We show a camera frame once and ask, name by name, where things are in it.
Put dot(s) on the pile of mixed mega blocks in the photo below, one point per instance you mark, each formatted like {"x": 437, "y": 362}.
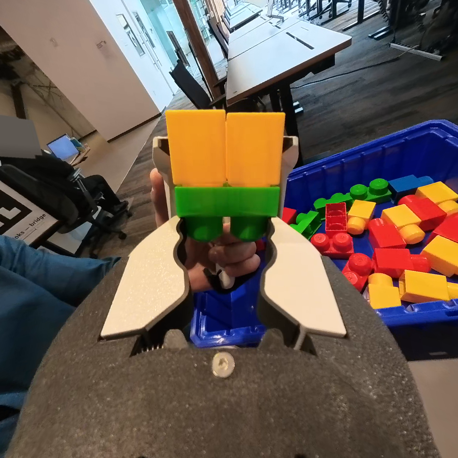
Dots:
{"x": 390, "y": 243}

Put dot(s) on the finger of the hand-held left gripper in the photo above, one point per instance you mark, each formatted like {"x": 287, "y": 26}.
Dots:
{"x": 291, "y": 150}
{"x": 161, "y": 154}

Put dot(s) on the open laptop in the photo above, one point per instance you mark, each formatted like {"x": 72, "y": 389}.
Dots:
{"x": 62, "y": 146}

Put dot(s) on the yellow tall mega block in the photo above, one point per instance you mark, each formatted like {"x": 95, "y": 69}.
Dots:
{"x": 256, "y": 148}
{"x": 196, "y": 146}

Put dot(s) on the white power strip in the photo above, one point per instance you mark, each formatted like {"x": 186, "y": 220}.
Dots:
{"x": 415, "y": 50}

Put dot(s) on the white printed tag board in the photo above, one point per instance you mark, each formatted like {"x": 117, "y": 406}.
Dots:
{"x": 35, "y": 222}

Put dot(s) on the green two-stud mega block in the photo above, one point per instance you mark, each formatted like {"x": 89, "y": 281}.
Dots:
{"x": 225, "y": 202}

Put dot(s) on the black office chair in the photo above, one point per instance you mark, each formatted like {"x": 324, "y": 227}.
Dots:
{"x": 35, "y": 195}

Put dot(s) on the blue plastic bin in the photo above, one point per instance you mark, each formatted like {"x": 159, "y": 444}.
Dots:
{"x": 357, "y": 157}

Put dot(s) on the long white table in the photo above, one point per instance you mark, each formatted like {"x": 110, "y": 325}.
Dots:
{"x": 257, "y": 37}
{"x": 286, "y": 60}

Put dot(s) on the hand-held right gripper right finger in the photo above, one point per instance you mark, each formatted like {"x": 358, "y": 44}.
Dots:
{"x": 304, "y": 282}

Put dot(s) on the person's leg in jeans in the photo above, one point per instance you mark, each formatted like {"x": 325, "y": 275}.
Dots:
{"x": 35, "y": 304}

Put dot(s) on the person's left hand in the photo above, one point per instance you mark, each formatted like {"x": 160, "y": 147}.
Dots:
{"x": 229, "y": 257}

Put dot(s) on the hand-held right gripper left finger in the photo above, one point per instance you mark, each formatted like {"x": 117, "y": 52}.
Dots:
{"x": 146, "y": 282}

